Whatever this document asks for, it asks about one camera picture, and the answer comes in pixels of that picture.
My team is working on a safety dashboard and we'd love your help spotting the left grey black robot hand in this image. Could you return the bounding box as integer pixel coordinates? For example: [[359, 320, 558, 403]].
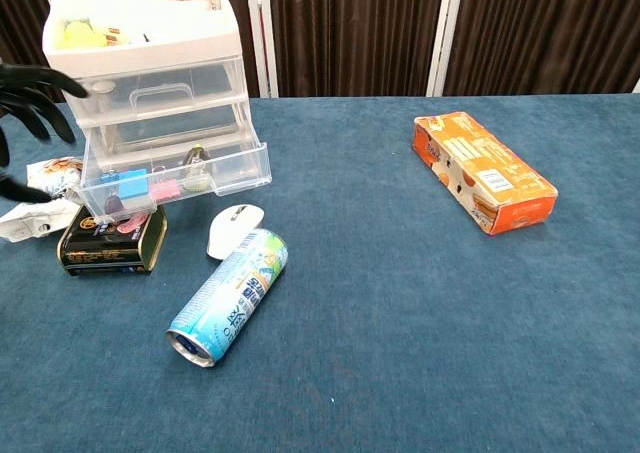
[[0, 62, 90, 204]]

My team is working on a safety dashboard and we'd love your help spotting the clear drawer with white object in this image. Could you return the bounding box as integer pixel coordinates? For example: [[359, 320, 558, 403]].
[[64, 57, 250, 127]]

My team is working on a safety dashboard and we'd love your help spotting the orange cardboard snack box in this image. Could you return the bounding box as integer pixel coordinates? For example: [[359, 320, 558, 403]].
[[412, 111, 559, 236]]

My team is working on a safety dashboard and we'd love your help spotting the yellow round toy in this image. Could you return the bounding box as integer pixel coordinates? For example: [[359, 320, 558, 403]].
[[62, 22, 109, 49]]

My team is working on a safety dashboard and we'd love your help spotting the small orange white packet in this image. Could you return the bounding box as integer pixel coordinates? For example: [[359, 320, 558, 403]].
[[102, 26, 132, 46]]

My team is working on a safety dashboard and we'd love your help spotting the white crumpled snack bag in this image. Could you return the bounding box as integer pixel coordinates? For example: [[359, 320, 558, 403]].
[[0, 156, 86, 244]]

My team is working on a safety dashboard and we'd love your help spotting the blue rectangular block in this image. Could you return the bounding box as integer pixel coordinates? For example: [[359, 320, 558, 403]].
[[118, 168, 154, 213]]

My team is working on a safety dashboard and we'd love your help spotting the black rectangular food tin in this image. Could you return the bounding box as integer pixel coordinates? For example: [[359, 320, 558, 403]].
[[57, 203, 169, 277]]

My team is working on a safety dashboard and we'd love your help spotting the white computer mouse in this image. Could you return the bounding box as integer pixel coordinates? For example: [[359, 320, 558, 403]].
[[206, 203, 266, 261]]

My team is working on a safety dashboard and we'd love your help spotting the blue white beverage can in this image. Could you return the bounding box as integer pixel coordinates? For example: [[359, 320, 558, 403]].
[[165, 227, 290, 369]]

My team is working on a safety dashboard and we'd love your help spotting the dark brown curtain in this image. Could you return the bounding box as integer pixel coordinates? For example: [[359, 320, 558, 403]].
[[0, 0, 640, 119]]

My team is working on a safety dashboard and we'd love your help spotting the blue velvet tablecloth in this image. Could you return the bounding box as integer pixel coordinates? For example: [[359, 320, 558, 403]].
[[0, 92, 640, 453]]

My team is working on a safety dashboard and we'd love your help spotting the white plastic drawer organizer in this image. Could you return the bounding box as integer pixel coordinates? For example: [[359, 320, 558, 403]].
[[41, 0, 252, 169]]

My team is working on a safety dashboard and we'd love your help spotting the white partition frame post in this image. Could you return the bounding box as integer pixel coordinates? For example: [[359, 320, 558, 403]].
[[425, 0, 467, 98], [244, 0, 280, 99]]

